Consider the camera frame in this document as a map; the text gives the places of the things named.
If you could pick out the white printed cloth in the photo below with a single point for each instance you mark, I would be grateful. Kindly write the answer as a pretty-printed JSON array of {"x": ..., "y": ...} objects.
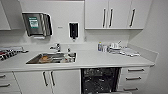
[{"x": 130, "y": 52}]

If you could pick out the white three door wall cabinet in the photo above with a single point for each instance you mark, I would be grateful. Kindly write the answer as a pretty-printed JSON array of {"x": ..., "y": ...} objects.
[{"x": 95, "y": 13}]

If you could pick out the stainless steel dishwasher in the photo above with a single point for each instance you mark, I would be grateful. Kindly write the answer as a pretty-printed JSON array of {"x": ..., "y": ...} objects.
[{"x": 100, "y": 81}]

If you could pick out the small white bottle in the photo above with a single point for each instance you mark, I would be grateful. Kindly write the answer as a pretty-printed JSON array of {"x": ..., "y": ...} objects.
[{"x": 105, "y": 48}]

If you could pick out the white narrow drawer unit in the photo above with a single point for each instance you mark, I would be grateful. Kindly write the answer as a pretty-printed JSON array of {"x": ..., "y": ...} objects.
[{"x": 133, "y": 74}]

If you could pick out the grey paper towel dispenser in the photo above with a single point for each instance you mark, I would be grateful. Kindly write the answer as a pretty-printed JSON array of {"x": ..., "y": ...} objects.
[{"x": 35, "y": 23}]

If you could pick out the microwave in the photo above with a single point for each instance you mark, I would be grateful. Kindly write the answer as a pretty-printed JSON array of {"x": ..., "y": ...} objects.
[{"x": 6, "y": 80}]

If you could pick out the pile of white dishes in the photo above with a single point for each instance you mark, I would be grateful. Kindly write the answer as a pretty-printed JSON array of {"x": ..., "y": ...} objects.
[{"x": 115, "y": 46}]

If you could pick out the white wall outlet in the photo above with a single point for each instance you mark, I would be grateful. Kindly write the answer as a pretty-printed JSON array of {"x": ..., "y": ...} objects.
[{"x": 85, "y": 38}]

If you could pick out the stainless steel sink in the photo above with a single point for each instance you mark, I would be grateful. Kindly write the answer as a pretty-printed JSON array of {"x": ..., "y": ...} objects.
[{"x": 33, "y": 60}]

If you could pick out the small dark sink knob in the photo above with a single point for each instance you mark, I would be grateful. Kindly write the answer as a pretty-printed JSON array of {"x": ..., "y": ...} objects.
[{"x": 69, "y": 50}]

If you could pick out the white cup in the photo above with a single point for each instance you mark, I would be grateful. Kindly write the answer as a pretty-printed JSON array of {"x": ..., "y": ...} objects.
[{"x": 70, "y": 58}]

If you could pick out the black soap dispenser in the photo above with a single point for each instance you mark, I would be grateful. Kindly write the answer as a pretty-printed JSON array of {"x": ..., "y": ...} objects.
[{"x": 73, "y": 30}]

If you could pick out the orange brown bowl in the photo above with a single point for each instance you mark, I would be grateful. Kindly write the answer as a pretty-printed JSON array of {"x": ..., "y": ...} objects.
[{"x": 44, "y": 59}]

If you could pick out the chrome faucet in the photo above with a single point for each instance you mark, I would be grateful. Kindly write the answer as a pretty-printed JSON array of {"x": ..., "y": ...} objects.
[{"x": 56, "y": 47}]

